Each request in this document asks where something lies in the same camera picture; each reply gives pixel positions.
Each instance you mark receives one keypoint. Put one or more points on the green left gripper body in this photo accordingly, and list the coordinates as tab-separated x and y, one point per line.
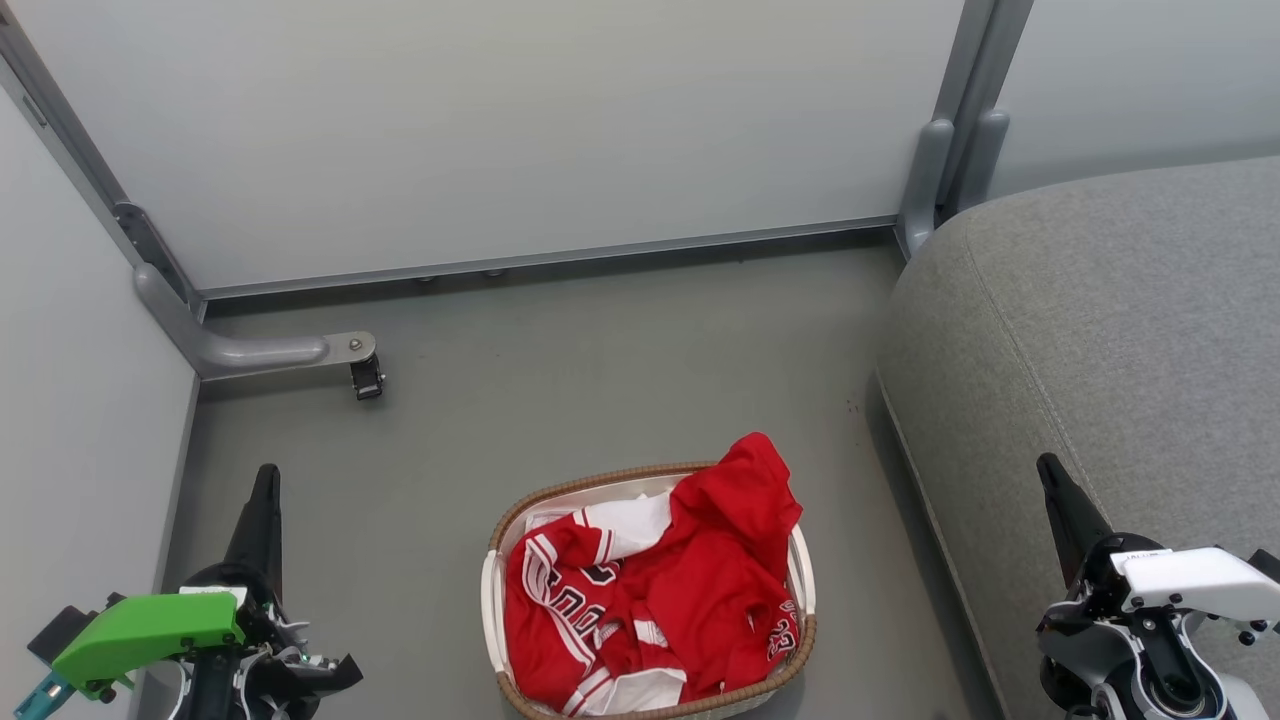
150	625

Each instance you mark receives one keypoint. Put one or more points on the white woven laundry basket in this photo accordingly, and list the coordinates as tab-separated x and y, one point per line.
497	600

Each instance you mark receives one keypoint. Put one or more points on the grey partition corner post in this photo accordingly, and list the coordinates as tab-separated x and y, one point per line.
60	130
975	60

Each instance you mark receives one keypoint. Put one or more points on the grey metal partition foot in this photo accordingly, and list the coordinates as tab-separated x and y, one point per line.
250	352
922	190
985	155

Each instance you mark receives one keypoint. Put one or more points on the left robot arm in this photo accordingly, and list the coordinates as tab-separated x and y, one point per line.
212	695

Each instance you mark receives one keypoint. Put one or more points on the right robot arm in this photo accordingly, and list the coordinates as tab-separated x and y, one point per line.
1170	690

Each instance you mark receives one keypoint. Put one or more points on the plain red garment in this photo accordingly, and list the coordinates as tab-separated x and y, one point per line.
725	570

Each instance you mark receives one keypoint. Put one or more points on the grey partition bottom rail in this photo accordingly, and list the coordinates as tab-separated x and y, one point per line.
550	257

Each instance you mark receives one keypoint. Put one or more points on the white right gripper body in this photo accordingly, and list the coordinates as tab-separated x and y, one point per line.
1190	585

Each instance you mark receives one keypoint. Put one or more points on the red jersey with white stripes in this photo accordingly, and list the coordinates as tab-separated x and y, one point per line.
555	620

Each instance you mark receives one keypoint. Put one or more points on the grey fabric sofa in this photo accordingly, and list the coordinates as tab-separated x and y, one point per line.
1120	350

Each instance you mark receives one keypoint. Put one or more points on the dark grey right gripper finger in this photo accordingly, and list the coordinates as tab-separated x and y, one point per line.
1070	520

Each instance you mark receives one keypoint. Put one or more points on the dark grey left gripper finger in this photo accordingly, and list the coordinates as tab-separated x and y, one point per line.
258	530

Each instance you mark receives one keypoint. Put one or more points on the black caster wheel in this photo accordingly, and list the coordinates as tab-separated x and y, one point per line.
367	380

